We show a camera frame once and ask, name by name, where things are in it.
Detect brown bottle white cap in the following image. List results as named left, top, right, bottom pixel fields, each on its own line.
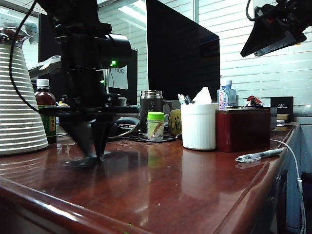
left=35, top=78, right=58, bottom=144

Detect large black monitor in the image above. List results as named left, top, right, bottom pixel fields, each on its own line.
left=146, top=0, right=221, bottom=102

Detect white tissue paper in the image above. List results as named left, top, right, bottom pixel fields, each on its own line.
left=192, top=86, right=213, bottom=105

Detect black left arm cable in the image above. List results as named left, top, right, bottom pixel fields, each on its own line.
left=8, top=0, right=42, bottom=114

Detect red black white ornament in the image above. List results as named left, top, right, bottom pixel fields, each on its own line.
left=245, top=96, right=265, bottom=108

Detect dark red wooden box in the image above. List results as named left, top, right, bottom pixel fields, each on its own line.
left=214, top=108, right=272, bottom=153

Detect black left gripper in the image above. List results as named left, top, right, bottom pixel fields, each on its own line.
left=39, top=94, right=141, bottom=163

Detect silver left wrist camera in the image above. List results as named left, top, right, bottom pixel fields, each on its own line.
left=107, top=94, right=128, bottom=107

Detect black headphones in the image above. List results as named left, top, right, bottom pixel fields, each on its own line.
left=107, top=117, right=141, bottom=137

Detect black wire coaster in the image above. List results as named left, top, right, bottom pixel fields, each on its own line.
left=129, top=131, right=179, bottom=143

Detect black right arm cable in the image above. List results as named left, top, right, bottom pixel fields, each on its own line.
left=245, top=0, right=257, bottom=22

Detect stack of books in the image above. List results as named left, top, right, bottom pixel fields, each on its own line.
left=276, top=114, right=293, bottom=125

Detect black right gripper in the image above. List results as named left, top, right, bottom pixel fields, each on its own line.
left=240, top=2, right=308, bottom=58

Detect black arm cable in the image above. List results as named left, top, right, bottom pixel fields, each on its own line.
left=8, top=0, right=42, bottom=114
left=245, top=0, right=257, bottom=22

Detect clear water bottle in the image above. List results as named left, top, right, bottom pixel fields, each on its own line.
left=217, top=79, right=237, bottom=110

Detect black AOC monitor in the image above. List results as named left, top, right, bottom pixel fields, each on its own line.
left=38, top=13, right=139, bottom=106

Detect clear jar green lid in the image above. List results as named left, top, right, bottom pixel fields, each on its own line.
left=147, top=112, right=166, bottom=142

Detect grey model aircraft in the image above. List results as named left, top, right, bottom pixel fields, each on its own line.
left=28, top=55, right=61, bottom=78

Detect silver monitor stand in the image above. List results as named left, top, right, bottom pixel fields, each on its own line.
left=104, top=68, right=110, bottom=95

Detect white charging cable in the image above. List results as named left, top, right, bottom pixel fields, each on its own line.
left=270, top=139, right=308, bottom=234

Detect white ribbed thermos jug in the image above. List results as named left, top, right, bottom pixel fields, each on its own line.
left=0, top=23, right=49, bottom=156

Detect black box silver logo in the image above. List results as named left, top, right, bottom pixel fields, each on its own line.
left=270, top=96, right=294, bottom=116

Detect cream cup black calligraphy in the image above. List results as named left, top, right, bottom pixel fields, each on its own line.
left=168, top=109, right=182, bottom=137

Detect grey box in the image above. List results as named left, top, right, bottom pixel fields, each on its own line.
left=267, top=106, right=278, bottom=131

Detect black steel-rim thermos mug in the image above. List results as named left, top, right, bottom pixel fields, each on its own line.
left=140, top=90, right=174, bottom=136

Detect white ribbed pen holder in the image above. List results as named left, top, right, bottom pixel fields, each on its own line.
left=180, top=103, right=219, bottom=151

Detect clear gel pen grey grip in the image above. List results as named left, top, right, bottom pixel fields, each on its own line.
left=235, top=148, right=285, bottom=164

